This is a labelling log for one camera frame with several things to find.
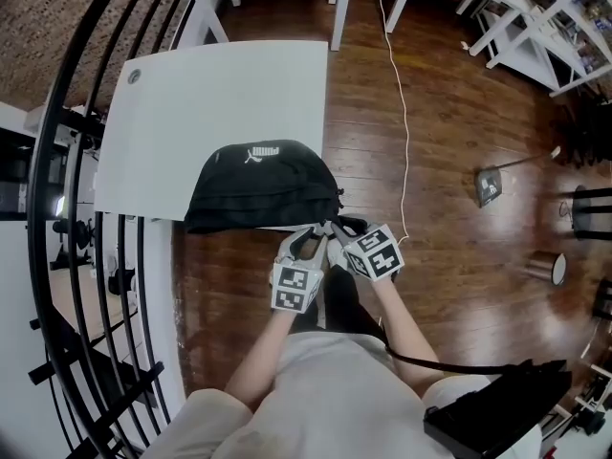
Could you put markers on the white table with round grommet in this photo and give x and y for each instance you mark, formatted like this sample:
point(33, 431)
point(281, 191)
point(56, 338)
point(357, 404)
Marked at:
point(215, 98)

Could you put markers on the person's white shoe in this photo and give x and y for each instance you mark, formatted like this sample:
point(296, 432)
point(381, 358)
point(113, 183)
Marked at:
point(334, 256)

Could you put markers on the person's right forearm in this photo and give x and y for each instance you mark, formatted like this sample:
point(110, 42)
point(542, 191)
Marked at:
point(406, 337)

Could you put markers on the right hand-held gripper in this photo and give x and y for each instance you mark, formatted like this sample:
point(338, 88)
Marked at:
point(378, 254)

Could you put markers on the person's white shirt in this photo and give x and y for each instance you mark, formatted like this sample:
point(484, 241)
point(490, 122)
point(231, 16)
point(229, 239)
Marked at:
point(325, 399)

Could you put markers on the black stool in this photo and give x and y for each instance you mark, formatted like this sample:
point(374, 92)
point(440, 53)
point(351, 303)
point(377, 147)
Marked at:
point(595, 211)

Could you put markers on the black backpack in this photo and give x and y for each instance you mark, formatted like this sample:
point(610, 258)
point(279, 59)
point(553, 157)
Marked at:
point(258, 184)

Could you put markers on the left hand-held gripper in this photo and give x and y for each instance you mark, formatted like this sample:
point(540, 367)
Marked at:
point(291, 287)

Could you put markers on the person's left forearm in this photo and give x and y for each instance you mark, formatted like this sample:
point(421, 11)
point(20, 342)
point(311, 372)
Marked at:
point(263, 356)

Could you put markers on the black metal railing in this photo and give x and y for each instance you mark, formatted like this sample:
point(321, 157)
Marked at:
point(50, 199)

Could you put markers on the black case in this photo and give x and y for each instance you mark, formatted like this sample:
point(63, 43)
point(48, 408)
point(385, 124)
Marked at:
point(502, 409)

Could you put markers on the steel trash can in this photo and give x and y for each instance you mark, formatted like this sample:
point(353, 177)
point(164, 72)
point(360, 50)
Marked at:
point(550, 267)

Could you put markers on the person's black trousers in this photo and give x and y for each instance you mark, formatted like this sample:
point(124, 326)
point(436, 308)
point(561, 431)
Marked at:
point(351, 304)

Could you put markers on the white open shelf unit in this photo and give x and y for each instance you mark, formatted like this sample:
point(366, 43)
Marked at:
point(540, 41)

